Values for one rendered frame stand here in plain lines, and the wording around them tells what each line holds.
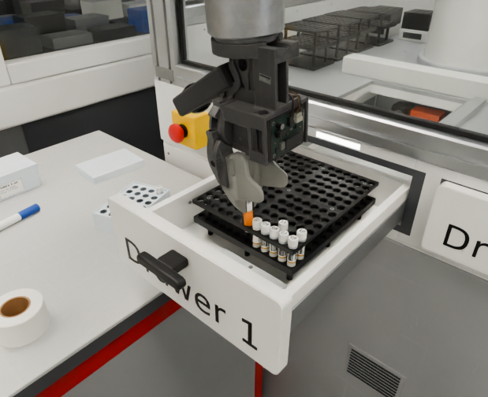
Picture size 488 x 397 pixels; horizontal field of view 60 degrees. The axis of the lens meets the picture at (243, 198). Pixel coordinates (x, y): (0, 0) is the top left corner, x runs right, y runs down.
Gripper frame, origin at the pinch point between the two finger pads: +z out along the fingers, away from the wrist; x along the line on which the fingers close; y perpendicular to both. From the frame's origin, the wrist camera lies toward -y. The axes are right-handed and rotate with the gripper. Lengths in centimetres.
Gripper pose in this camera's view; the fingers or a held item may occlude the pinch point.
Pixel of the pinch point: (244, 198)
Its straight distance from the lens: 53.7
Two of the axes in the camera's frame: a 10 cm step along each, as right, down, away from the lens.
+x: 6.9, -4.3, 5.8
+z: 0.6, 8.3, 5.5
